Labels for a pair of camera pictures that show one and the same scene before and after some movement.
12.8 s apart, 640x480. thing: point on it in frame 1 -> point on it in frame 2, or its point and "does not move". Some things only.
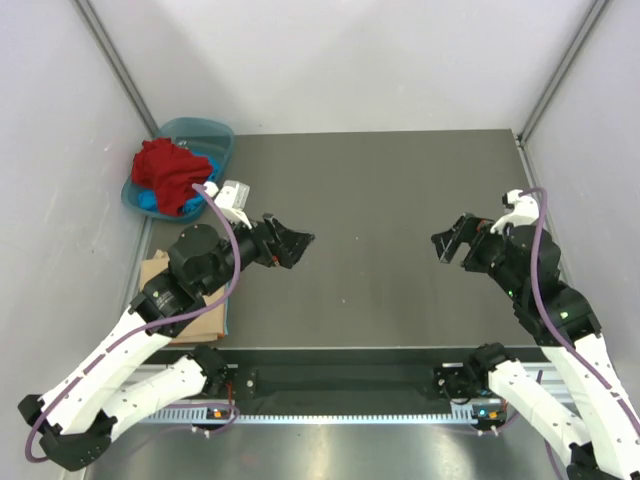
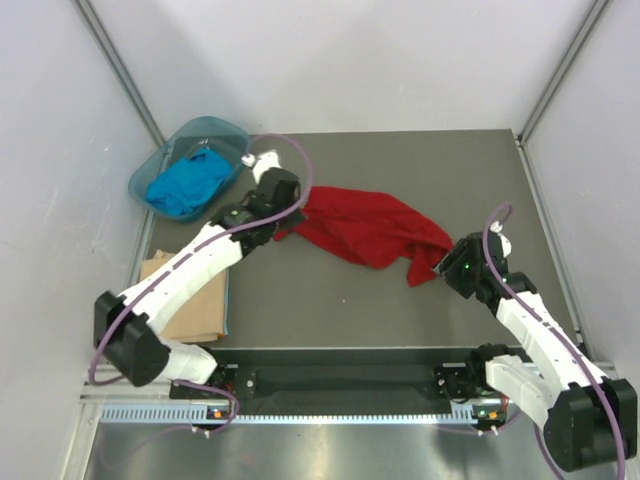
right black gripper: x=474 y=228 -> x=449 y=265
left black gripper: x=285 y=251 -> x=296 y=219
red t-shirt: x=172 y=172 -> x=374 y=228
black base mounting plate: x=341 y=381 does not move
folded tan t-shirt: x=204 y=328 does not move
